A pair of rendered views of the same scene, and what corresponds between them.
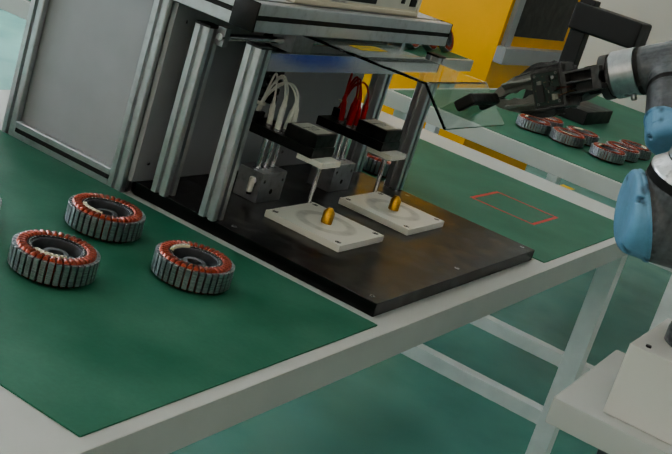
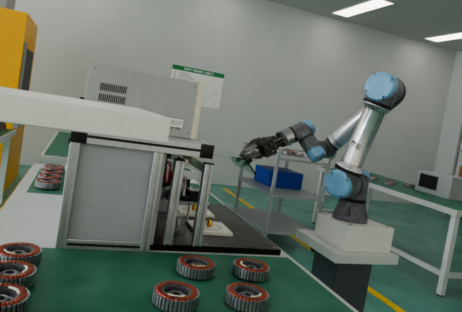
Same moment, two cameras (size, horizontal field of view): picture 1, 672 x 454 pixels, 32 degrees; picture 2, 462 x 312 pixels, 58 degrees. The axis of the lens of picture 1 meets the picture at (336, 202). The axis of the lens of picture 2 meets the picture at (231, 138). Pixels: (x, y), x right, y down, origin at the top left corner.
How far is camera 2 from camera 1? 1.37 m
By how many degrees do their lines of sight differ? 48
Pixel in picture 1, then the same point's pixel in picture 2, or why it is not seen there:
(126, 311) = (287, 302)
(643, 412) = (356, 246)
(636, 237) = (348, 192)
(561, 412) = (339, 258)
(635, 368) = (352, 233)
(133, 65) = (142, 189)
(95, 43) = (115, 184)
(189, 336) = (308, 297)
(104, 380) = not seen: outside the picture
